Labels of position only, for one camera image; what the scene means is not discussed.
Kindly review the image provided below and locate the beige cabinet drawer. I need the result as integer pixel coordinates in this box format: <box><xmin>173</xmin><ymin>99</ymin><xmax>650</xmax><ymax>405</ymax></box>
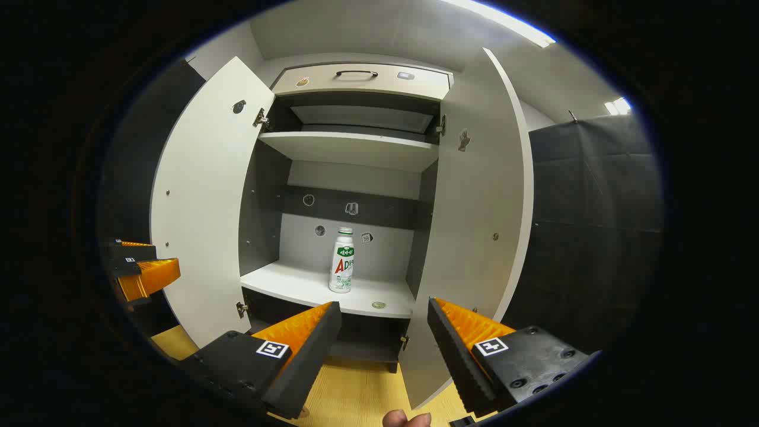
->
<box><xmin>271</xmin><ymin>63</ymin><xmax>455</xmax><ymax>102</ymax></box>

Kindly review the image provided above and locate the white bottle with green label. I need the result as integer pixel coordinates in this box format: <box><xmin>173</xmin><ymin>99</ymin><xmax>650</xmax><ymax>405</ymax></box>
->
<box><xmin>329</xmin><ymin>227</ymin><xmax>356</xmax><ymax>294</ymax></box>

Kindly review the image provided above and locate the white and grey cabinet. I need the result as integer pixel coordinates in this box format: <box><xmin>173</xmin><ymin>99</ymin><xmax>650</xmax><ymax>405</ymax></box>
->
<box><xmin>239</xmin><ymin>62</ymin><xmax>455</xmax><ymax>374</ymax></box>

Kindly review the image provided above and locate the long ceiling light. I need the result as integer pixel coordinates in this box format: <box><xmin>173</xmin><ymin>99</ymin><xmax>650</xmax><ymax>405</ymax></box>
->
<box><xmin>442</xmin><ymin>0</ymin><xmax>556</xmax><ymax>49</ymax></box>

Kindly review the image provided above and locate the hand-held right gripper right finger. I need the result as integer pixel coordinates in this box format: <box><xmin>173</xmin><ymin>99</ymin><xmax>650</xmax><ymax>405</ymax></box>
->
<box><xmin>427</xmin><ymin>297</ymin><xmax>595</xmax><ymax>417</ymax></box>

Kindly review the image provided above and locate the white cabinet door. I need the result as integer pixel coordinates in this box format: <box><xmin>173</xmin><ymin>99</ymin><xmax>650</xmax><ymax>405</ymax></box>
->
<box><xmin>398</xmin><ymin>47</ymin><xmax>535</xmax><ymax>411</ymax></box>
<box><xmin>149</xmin><ymin>56</ymin><xmax>277</xmax><ymax>349</ymax></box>

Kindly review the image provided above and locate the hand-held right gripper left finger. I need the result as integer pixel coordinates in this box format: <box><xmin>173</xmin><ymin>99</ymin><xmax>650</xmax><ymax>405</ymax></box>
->
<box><xmin>178</xmin><ymin>301</ymin><xmax>343</xmax><ymax>419</ymax></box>

